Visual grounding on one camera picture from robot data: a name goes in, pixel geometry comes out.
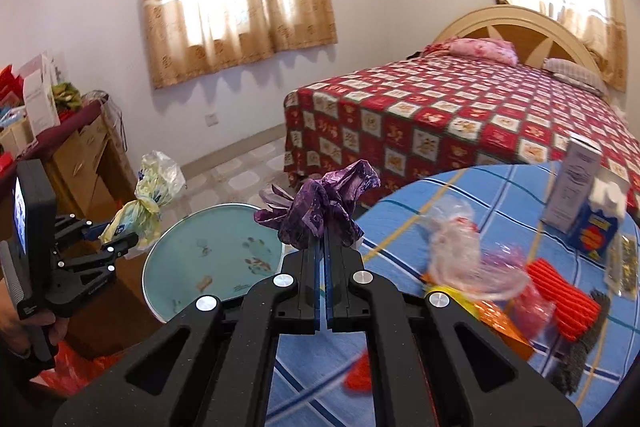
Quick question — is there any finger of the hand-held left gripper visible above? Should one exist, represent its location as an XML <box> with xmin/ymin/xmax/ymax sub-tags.
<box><xmin>50</xmin><ymin>233</ymin><xmax>140</xmax><ymax>279</ymax></box>
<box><xmin>54</xmin><ymin>214</ymin><xmax>116</xmax><ymax>244</ymax></box>

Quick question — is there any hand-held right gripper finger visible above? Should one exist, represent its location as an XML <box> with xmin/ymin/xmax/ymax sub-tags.
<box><xmin>52</xmin><ymin>232</ymin><xmax>327</xmax><ymax>427</ymax></box>
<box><xmin>325</xmin><ymin>232</ymin><xmax>583</xmax><ymax>427</ymax></box>

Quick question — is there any purple plastic bag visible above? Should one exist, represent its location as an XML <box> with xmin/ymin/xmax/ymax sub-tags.
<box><xmin>254</xmin><ymin>160</ymin><xmax>382</xmax><ymax>253</ymax></box>

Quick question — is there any red foam net sleeve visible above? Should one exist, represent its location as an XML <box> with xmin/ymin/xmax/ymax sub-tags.
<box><xmin>525</xmin><ymin>257</ymin><xmax>601</xmax><ymax>343</ymax></box>

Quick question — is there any person's left hand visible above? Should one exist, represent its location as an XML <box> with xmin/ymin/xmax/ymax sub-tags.
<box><xmin>0</xmin><ymin>292</ymin><xmax>71</xmax><ymax>358</ymax></box>

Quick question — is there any yellow white plastic bag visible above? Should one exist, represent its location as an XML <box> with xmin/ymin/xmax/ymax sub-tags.
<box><xmin>98</xmin><ymin>150</ymin><xmax>187</xmax><ymax>253</ymax></box>

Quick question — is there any red plastic piece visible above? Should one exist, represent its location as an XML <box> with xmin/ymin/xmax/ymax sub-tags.
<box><xmin>342</xmin><ymin>349</ymin><xmax>376</xmax><ymax>393</ymax></box>

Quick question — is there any round green glass table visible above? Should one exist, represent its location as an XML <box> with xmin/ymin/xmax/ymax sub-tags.
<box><xmin>141</xmin><ymin>203</ymin><xmax>288</xmax><ymax>325</ymax></box>

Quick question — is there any white cardboard box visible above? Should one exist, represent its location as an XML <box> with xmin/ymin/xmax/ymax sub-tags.
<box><xmin>22</xmin><ymin>69</ymin><xmax>62</xmax><ymax>135</ymax></box>

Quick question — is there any green and red cloth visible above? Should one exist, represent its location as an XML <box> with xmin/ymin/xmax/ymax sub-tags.
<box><xmin>52</xmin><ymin>82</ymin><xmax>83</xmax><ymax>112</ymax></box>

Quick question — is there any red plastic bag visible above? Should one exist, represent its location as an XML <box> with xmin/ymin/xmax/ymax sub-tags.
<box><xmin>37</xmin><ymin>342</ymin><xmax>121</xmax><ymax>395</ymax></box>

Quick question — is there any clear plastic bag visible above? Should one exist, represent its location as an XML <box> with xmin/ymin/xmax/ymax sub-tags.
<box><xmin>422</xmin><ymin>197</ymin><xmax>531</xmax><ymax>303</ymax></box>

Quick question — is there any orange snack packet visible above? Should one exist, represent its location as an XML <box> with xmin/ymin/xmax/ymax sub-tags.
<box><xmin>425</xmin><ymin>284</ymin><xmax>536</xmax><ymax>360</ymax></box>

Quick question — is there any pink plastic bag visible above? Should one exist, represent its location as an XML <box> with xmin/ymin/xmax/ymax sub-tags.
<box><xmin>505</xmin><ymin>292</ymin><xmax>557</xmax><ymax>339</ymax></box>

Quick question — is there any red checkered bedspread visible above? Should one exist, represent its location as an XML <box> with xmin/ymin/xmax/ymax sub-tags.
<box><xmin>283</xmin><ymin>57</ymin><xmax>640</xmax><ymax>212</ymax></box>

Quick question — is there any tall white box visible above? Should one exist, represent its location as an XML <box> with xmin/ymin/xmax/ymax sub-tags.
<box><xmin>540</xmin><ymin>132</ymin><xmax>603</xmax><ymax>233</ymax></box>

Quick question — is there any blue carton with white top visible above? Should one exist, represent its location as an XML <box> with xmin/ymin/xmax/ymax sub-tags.
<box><xmin>567</xmin><ymin>167</ymin><xmax>631</xmax><ymax>264</ymax></box>

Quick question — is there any gold foil packet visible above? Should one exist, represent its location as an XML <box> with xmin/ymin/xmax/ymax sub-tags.
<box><xmin>602</xmin><ymin>234</ymin><xmax>623</xmax><ymax>294</ymax></box>

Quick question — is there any pink floral pillow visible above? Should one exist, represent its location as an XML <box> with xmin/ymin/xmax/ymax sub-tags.
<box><xmin>422</xmin><ymin>37</ymin><xmax>518</xmax><ymax>68</ymax></box>

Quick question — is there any gold packet with clear window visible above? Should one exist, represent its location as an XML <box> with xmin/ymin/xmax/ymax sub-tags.
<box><xmin>618</xmin><ymin>232</ymin><xmax>640</xmax><ymax>299</ymax></box>

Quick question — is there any pale checked pillow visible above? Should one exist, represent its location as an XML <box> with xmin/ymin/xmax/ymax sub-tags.
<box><xmin>542</xmin><ymin>57</ymin><xmax>609</xmax><ymax>96</ymax></box>

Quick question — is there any beige wooden headboard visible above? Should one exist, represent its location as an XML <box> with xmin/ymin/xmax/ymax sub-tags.
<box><xmin>432</xmin><ymin>5</ymin><xmax>608</xmax><ymax>78</ymax></box>

